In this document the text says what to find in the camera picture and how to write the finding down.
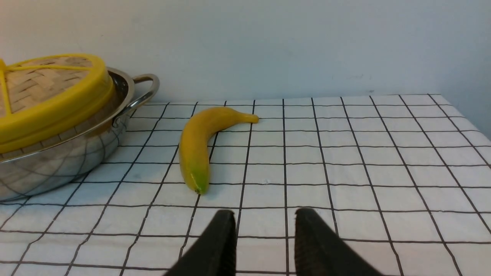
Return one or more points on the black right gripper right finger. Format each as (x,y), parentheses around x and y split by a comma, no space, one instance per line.
(319,251)

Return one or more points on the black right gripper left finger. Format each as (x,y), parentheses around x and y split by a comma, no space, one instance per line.
(213,253)

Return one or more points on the woven bamboo steamer lid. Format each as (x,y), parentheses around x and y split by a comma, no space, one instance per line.
(44,96)

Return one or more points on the bamboo steamer basket yellow rim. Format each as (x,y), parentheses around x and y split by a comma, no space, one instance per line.
(100,115)

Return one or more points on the stainless steel pot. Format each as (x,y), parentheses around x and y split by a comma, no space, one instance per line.
(57,165)

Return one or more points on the white checkered tablecloth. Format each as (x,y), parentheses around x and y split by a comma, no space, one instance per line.
(404,180)

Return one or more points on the yellow banana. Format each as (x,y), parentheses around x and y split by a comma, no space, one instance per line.
(194,158)

